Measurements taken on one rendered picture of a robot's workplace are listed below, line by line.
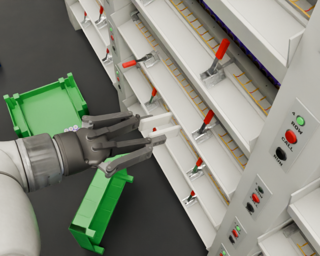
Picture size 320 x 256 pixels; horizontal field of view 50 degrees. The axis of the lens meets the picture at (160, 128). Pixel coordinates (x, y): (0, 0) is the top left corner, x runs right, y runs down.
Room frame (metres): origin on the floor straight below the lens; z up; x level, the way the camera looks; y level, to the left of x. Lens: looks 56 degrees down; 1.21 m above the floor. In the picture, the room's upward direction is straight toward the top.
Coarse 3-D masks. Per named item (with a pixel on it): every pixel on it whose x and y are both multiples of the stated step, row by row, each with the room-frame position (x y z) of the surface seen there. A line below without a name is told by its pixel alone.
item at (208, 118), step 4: (208, 112) 0.44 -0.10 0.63; (212, 112) 0.44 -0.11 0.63; (208, 116) 0.43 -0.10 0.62; (212, 116) 0.43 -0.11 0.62; (204, 120) 0.44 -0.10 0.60; (208, 120) 0.43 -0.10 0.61; (204, 124) 0.43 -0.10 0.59; (200, 128) 0.43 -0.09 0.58; (204, 128) 0.43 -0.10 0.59; (200, 132) 0.43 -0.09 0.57; (204, 132) 0.43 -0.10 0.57
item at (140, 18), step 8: (136, 24) 0.80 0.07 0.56; (144, 24) 0.78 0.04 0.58; (152, 32) 0.74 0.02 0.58; (152, 40) 0.73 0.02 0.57; (160, 40) 0.71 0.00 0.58; (168, 56) 0.67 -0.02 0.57; (176, 64) 0.62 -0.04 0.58; (184, 88) 0.56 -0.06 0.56; (200, 96) 0.52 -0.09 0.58; (224, 128) 0.43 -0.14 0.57; (232, 152) 0.38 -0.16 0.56
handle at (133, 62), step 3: (144, 57) 0.67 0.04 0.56; (147, 57) 0.66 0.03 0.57; (132, 60) 0.65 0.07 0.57; (135, 60) 0.65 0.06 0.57; (138, 60) 0.65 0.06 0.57; (141, 60) 0.65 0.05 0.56; (144, 60) 0.66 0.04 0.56; (123, 63) 0.64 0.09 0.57; (126, 63) 0.64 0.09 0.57; (129, 63) 0.64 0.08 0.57; (132, 63) 0.64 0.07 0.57; (135, 63) 0.64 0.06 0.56; (123, 66) 0.63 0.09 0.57; (126, 66) 0.63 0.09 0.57; (129, 66) 0.64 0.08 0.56
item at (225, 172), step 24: (120, 24) 0.82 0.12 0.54; (144, 48) 0.72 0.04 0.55; (168, 72) 0.63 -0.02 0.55; (168, 96) 0.55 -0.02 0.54; (192, 96) 0.54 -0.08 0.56; (192, 120) 0.48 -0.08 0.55; (216, 120) 0.47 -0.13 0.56; (192, 144) 0.44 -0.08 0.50; (216, 144) 0.41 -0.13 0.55; (216, 168) 0.35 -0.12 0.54
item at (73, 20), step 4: (68, 8) 1.48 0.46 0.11; (68, 12) 1.51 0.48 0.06; (72, 12) 1.45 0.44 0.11; (72, 16) 1.45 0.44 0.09; (72, 20) 1.46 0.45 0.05; (76, 20) 1.45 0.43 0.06; (72, 24) 1.48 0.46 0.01; (76, 24) 1.45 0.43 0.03; (76, 28) 1.45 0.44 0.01; (80, 28) 1.46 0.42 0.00
